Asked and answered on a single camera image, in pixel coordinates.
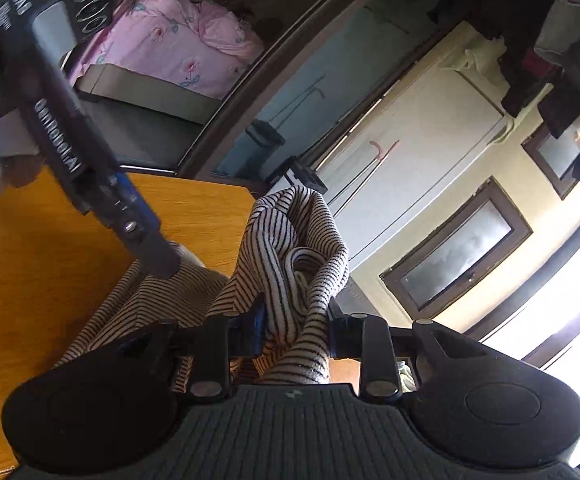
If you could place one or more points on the dark framed frosted window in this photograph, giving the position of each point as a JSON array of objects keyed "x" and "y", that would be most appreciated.
[{"x": 458, "y": 254}]

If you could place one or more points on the left gloved hand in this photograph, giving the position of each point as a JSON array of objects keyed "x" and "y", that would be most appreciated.
[{"x": 20, "y": 158}]

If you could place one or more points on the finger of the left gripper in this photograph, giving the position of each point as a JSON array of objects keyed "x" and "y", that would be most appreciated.
[{"x": 119, "y": 206}]

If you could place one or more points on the white trash bin black lid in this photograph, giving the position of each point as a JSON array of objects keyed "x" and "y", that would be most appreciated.
[{"x": 294, "y": 172}]

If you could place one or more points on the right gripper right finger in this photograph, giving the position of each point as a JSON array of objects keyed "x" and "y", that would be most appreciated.
[{"x": 367, "y": 339}]

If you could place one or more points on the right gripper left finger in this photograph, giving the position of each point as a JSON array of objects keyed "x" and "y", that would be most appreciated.
[{"x": 225, "y": 337}]

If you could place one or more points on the pink floral bedding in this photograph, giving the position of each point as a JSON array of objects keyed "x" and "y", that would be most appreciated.
[{"x": 199, "y": 46}]

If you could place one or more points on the grey striped sweater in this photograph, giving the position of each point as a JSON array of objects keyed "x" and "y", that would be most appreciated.
[{"x": 291, "y": 256}]

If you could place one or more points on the dark bin behind glass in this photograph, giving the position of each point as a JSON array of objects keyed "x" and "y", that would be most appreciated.
[{"x": 264, "y": 135}]

